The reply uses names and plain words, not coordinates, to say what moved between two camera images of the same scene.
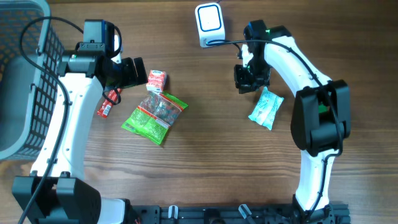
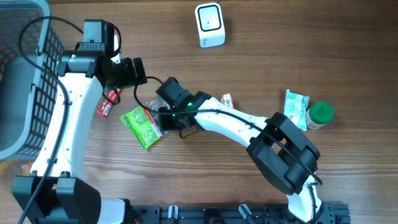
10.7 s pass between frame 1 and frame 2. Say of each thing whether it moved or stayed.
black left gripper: stayed
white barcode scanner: stayed
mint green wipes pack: moved
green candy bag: moved
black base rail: stayed
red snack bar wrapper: stayed
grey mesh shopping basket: stayed
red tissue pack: moved
